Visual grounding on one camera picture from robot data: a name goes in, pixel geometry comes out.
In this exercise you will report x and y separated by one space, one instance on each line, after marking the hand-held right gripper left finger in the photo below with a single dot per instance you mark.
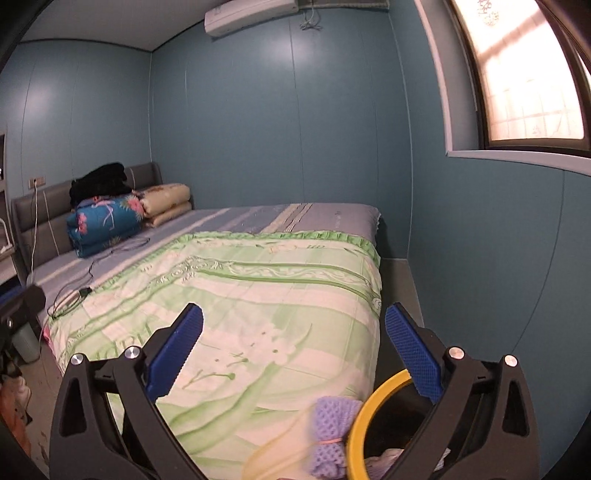
178 348

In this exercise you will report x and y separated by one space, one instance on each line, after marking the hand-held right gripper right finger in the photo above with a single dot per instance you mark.
413 353

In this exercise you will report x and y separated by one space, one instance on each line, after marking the yellow rimmed black trash bin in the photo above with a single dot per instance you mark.
358 429

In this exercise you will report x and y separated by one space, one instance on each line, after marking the purple foam net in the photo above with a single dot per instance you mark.
334 415

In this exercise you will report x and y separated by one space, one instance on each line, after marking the pale green waste bin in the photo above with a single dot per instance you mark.
27 344

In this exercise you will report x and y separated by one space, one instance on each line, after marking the white shoe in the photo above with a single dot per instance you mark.
18 394

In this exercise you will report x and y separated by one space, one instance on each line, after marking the grey bed headboard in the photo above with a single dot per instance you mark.
46 217

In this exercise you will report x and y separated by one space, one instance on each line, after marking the green floral blanket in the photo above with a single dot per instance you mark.
277 300

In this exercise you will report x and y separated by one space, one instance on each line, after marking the blue floral folded quilt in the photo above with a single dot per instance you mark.
106 221

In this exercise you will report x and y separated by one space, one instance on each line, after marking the grey bed with headboard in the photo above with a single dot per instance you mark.
240 219

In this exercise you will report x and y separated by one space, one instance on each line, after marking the black clothes pile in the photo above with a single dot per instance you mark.
101 182

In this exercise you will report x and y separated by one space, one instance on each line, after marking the beige folded pillows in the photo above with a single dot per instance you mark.
166 201

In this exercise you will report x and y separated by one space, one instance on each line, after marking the window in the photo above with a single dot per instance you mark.
521 78

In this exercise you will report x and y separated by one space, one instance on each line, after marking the white air conditioner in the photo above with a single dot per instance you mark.
249 16

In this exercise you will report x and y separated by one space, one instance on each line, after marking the white insulated pipe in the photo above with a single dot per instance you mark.
346 3

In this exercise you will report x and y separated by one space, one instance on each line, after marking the white wall power socket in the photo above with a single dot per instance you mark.
37 182

